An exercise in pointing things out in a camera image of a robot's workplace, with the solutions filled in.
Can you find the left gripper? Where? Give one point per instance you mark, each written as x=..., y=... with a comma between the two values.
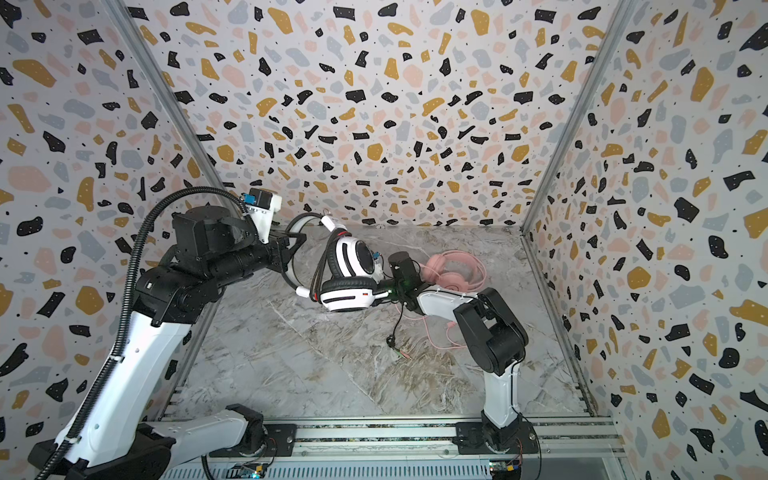
x=278, y=241

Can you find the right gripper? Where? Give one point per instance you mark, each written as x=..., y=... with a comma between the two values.
x=398, y=291

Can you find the white black headphones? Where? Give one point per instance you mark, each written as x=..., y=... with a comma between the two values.
x=348, y=273

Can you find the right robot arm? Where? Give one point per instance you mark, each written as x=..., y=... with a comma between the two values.
x=493, y=335

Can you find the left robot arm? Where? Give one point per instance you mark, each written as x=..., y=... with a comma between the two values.
x=108, y=437

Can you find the pink headphones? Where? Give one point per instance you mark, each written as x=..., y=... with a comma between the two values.
x=455, y=270

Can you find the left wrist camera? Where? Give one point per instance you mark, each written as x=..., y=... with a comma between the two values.
x=261, y=206

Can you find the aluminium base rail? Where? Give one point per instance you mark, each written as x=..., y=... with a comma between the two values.
x=419, y=448

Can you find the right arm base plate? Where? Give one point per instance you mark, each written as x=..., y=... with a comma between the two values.
x=485, y=438

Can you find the left corner aluminium post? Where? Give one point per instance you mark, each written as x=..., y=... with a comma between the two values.
x=122, y=20

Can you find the corner aluminium post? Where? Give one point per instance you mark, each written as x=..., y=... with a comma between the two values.
x=122, y=20
x=616, y=26

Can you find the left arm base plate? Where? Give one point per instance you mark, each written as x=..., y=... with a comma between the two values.
x=266, y=441

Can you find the right corner aluminium post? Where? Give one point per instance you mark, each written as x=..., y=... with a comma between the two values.
x=616, y=26

